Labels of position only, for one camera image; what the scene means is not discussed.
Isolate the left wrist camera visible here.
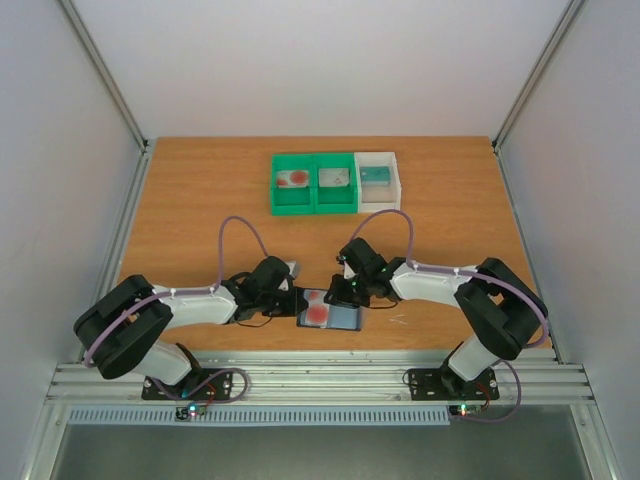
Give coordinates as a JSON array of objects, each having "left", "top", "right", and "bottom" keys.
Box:
[{"left": 279, "top": 261, "right": 300, "bottom": 291}]

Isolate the grey white card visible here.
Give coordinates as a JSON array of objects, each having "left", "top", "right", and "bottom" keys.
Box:
[{"left": 318, "top": 168, "right": 350, "bottom": 188}]

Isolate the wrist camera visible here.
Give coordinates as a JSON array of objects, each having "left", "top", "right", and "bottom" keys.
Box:
[
  {"left": 343, "top": 263, "right": 357, "bottom": 282},
  {"left": 279, "top": 261, "right": 300, "bottom": 291}
]

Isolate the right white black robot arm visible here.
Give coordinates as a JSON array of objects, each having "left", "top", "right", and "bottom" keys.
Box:
[{"left": 325, "top": 238, "right": 549, "bottom": 399}]

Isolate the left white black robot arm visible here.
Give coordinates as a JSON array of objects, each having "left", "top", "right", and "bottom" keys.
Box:
[{"left": 73, "top": 256, "right": 308, "bottom": 400}]

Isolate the left green bin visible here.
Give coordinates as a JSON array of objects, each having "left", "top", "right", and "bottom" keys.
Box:
[{"left": 270, "top": 153, "right": 315, "bottom": 216}]

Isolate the middle green bin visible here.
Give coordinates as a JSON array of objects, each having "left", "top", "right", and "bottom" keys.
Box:
[{"left": 312, "top": 152, "right": 358, "bottom": 214}]

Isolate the left controller board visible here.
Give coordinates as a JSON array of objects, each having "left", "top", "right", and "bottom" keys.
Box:
[{"left": 174, "top": 404, "right": 207, "bottom": 422}]

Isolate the card with red circles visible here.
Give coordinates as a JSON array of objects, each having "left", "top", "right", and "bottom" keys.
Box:
[{"left": 275, "top": 169, "right": 310, "bottom": 189}]

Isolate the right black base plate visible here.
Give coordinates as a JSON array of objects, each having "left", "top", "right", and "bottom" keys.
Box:
[{"left": 403, "top": 368, "right": 500, "bottom": 401}]

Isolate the white bin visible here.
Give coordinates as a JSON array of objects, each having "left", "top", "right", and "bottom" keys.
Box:
[{"left": 354, "top": 152, "right": 402, "bottom": 213}]

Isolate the green bin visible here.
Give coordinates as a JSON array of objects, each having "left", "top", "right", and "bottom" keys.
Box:
[
  {"left": 270, "top": 153, "right": 315, "bottom": 216},
  {"left": 312, "top": 152, "right": 358, "bottom": 214}
]

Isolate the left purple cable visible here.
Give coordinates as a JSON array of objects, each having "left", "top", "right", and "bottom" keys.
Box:
[{"left": 82, "top": 215, "right": 269, "bottom": 370}]

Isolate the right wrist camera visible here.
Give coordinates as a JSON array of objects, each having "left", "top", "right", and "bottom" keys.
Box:
[{"left": 343, "top": 263, "right": 357, "bottom": 282}]

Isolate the grey slotted cable duct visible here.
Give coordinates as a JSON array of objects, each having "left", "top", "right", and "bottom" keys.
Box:
[{"left": 67, "top": 405, "right": 450, "bottom": 427}]

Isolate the aluminium front rail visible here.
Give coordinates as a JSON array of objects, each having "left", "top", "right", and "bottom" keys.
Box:
[{"left": 45, "top": 349, "right": 595, "bottom": 406}]

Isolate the aluminium frame post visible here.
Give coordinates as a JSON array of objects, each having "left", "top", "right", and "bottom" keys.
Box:
[
  {"left": 491, "top": 0, "right": 587, "bottom": 156},
  {"left": 56, "top": 0, "right": 149, "bottom": 152}
]

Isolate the right controller board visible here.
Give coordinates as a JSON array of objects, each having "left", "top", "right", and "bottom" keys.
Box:
[{"left": 449, "top": 403, "right": 487, "bottom": 417}]

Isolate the controller board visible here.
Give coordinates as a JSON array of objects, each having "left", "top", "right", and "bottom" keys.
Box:
[
  {"left": 449, "top": 403, "right": 487, "bottom": 417},
  {"left": 174, "top": 404, "right": 207, "bottom": 422}
]

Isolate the right aluminium frame post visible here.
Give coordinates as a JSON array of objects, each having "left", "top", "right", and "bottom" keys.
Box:
[{"left": 491, "top": 0, "right": 587, "bottom": 156}]

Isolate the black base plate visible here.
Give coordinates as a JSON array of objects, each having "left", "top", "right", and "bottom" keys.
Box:
[
  {"left": 403, "top": 368, "right": 500, "bottom": 401},
  {"left": 141, "top": 369, "right": 234, "bottom": 402}
]

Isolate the blue leather card holder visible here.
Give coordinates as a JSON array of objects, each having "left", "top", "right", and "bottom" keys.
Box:
[{"left": 314, "top": 304, "right": 362, "bottom": 331}]

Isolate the left aluminium frame post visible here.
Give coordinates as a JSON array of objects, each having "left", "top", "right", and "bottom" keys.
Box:
[{"left": 56, "top": 0, "right": 149, "bottom": 152}]

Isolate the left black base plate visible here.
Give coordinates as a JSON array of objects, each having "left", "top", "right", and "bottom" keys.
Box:
[{"left": 141, "top": 369, "right": 234, "bottom": 402}]

